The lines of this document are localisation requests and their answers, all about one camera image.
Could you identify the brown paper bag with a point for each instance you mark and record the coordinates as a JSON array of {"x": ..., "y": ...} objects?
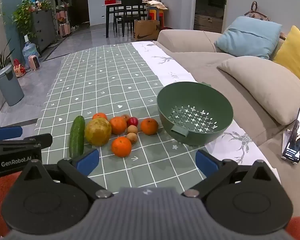
[{"x": 146, "y": 30}]

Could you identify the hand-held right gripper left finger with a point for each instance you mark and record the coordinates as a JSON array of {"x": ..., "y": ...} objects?
[{"x": 88, "y": 160}]

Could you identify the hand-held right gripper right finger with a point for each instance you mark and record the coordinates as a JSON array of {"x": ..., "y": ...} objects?
[{"x": 205, "y": 161}]

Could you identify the long-leaf potted plant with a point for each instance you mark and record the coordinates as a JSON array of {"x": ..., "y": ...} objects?
[{"x": 1, "y": 60}]

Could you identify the light blue pillow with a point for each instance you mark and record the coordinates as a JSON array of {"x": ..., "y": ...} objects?
[{"x": 247, "y": 37}]

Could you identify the small brown round fruit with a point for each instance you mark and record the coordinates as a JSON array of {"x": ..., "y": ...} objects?
[
  {"x": 131, "y": 138},
  {"x": 132, "y": 129}
]

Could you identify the pale peach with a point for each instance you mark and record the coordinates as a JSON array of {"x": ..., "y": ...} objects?
[{"x": 125, "y": 116}]

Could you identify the yellow pillow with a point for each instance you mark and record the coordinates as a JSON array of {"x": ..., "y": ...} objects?
[{"x": 295, "y": 52}]

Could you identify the pink suitcase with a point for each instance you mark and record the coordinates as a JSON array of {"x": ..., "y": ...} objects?
[{"x": 65, "y": 28}]

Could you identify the yellow banana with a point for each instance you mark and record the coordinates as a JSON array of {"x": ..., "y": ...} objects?
[{"x": 97, "y": 132}]

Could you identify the beige sofa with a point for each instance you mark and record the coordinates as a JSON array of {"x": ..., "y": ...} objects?
[{"x": 190, "y": 40}]

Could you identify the stacked plastic stools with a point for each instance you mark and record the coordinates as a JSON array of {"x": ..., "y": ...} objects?
[{"x": 153, "y": 13}]

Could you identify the flat red box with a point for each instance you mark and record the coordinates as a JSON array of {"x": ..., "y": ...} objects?
[{"x": 111, "y": 1}]

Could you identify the dark dining table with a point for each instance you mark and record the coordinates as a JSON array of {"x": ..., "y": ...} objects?
[{"x": 115, "y": 6}]

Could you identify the beige cloth bundle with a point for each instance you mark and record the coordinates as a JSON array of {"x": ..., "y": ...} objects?
[{"x": 157, "y": 5}]

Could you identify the person's left forearm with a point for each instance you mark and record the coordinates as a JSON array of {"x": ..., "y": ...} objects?
[{"x": 2, "y": 200}]

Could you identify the brown handbag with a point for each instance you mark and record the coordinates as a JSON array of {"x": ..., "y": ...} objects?
[{"x": 255, "y": 12}]

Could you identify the orange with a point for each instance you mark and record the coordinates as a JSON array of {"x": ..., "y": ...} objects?
[
  {"x": 118, "y": 125},
  {"x": 121, "y": 147},
  {"x": 99, "y": 116},
  {"x": 149, "y": 126}
]

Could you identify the pink space heater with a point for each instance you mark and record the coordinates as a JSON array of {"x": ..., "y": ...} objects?
[{"x": 33, "y": 62}]

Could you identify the beige pillow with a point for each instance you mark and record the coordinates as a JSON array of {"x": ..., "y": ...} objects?
[{"x": 265, "y": 85}]

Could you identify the grey dresser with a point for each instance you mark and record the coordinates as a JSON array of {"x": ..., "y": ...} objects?
[{"x": 43, "y": 30}]

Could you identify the grey trash bin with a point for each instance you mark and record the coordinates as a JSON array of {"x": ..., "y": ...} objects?
[{"x": 10, "y": 87}]

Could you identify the trailing green houseplant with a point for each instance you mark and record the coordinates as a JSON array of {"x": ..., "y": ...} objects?
[{"x": 23, "y": 17}]

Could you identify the dark wooden door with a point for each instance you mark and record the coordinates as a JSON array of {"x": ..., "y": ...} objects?
[{"x": 81, "y": 5}]

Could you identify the smartphone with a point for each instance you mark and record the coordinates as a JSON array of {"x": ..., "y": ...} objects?
[{"x": 297, "y": 135}]

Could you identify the green cucumber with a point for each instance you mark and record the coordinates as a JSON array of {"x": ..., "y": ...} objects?
[{"x": 77, "y": 137}]

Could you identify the red plum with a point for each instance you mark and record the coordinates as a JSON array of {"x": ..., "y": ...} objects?
[{"x": 132, "y": 121}]

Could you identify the green colander bowl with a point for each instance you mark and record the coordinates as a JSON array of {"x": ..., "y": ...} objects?
[{"x": 180, "y": 97}]

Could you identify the black dining chair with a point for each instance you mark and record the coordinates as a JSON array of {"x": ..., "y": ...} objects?
[{"x": 131, "y": 1}]

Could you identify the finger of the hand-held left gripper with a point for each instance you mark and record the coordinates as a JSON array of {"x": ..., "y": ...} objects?
[
  {"x": 10, "y": 133},
  {"x": 40, "y": 139}
]

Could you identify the green checked tablecloth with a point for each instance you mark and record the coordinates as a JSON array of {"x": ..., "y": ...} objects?
[{"x": 102, "y": 80}]

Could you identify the blue water jug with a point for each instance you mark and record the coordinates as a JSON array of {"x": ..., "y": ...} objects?
[{"x": 30, "y": 51}]

